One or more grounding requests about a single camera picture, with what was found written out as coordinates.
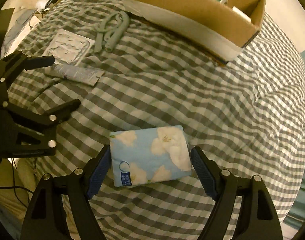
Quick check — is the white toothpaste tube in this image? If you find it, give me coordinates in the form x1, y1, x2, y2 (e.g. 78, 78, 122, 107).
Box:
45, 64, 104, 87

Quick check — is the silver foil blister pack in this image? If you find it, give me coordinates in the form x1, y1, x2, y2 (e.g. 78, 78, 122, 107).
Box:
42, 29, 95, 66

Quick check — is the blue floral tissue pack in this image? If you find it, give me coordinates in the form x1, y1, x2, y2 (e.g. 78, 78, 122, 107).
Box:
110, 125, 192, 187

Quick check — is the grey-green folding clothes hanger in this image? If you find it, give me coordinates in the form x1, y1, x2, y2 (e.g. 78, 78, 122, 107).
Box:
94, 11, 130, 53

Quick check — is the small brown bedside box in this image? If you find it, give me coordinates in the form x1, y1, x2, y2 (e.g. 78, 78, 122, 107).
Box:
34, 0, 62, 20

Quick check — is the brown cardboard box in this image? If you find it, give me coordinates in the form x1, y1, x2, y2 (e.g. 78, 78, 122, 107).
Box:
121, 0, 266, 62

